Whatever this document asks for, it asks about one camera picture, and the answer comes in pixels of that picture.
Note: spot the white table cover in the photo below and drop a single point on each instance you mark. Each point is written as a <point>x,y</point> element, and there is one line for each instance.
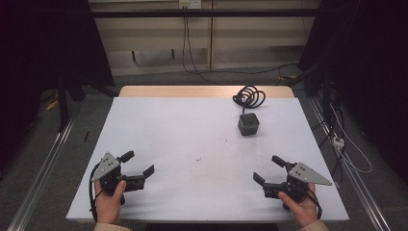
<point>192,134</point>

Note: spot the white wall socket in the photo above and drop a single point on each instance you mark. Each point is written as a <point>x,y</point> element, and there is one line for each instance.
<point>190,3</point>

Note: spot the dark curtain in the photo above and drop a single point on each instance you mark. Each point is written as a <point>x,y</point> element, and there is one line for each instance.
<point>48,41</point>
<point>369,57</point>

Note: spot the metal floor rail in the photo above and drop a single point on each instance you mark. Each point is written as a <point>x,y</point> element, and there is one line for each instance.
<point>359,186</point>
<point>41,173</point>

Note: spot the white power plug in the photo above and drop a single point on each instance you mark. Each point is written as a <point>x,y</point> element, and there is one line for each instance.
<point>338,141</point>

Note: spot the black cube device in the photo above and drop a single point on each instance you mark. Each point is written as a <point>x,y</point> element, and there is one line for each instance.
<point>248,123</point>

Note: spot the yellow tape strip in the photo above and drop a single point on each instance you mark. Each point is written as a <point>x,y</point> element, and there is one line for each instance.
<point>52,105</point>

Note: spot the person's left hand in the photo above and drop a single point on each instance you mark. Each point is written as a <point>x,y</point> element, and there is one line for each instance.
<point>108,208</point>

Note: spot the wooden table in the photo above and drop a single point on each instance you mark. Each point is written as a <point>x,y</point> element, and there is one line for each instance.
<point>192,91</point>

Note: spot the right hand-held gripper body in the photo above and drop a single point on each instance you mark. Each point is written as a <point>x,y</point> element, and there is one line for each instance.
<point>304,174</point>

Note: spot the person's right hand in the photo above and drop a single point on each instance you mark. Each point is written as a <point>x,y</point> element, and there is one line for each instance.
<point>303,211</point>

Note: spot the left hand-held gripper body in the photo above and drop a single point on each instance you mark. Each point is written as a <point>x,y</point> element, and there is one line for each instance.
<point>109,166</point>

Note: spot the black pen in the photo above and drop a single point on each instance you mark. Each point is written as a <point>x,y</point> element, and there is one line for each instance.
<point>86,136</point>

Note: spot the black horizontal bar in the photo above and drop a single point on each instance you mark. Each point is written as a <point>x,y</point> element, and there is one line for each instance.
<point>205,13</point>

